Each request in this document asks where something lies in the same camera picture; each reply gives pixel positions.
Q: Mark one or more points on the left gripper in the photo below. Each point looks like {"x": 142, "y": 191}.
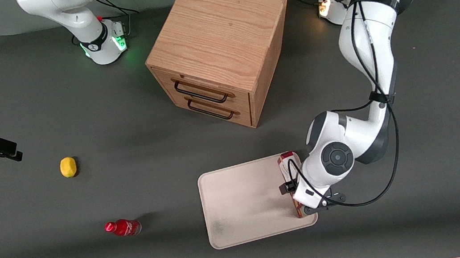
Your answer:
{"x": 286, "y": 188}

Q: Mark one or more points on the red tartan cookie box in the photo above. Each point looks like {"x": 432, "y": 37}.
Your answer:
{"x": 285, "y": 173}

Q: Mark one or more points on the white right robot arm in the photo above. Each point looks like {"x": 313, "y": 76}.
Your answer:
{"x": 79, "y": 15}

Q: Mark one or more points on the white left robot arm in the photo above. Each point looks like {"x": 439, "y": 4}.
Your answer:
{"x": 367, "y": 46}

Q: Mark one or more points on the beige plastic tray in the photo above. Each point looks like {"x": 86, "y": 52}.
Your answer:
{"x": 244, "y": 199}

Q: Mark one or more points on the yellow lemon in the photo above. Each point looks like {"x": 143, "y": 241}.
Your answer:
{"x": 68, "y": 167}

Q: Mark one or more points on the wooden drawer front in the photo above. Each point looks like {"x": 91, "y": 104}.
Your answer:
{"x": 243, "y": 99}
{"x": 246, "y": 118}

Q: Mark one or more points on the red soda bottle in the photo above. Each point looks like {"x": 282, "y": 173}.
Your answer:
{"x": 124, "y": 227}

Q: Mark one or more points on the wooden drawer cabinet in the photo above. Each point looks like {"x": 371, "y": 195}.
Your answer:
{"x": 220, "y": 27}

